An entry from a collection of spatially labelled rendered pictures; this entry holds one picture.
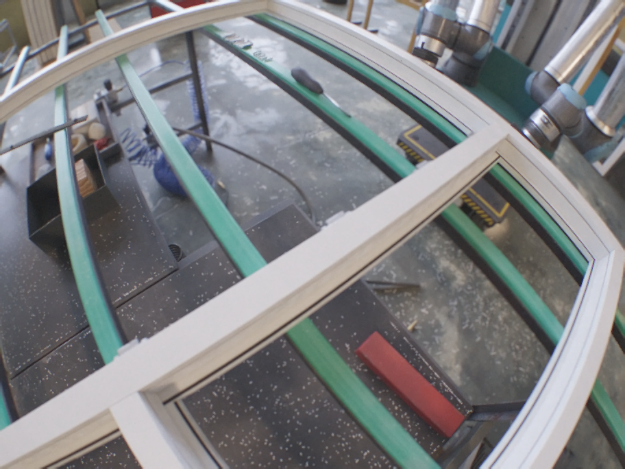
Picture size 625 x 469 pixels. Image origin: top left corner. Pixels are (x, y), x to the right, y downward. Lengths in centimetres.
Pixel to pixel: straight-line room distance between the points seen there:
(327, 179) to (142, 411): 152
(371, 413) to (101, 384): 32
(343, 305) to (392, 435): 38
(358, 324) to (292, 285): 38
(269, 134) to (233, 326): 169
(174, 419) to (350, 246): 30
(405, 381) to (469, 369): 87
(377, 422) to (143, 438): 27
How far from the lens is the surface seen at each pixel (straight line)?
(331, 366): 38
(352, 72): 89
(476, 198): 150
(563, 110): 89
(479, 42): 111
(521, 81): 150
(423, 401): 68
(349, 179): 170
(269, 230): 76
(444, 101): 80
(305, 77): 72
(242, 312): 32
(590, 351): 56
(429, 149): 159
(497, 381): 161
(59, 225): 93
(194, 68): 157
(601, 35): 113
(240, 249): 42
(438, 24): 97
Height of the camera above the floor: 124
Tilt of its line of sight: 59 degrees down
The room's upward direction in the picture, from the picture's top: 11 degrees clockwise
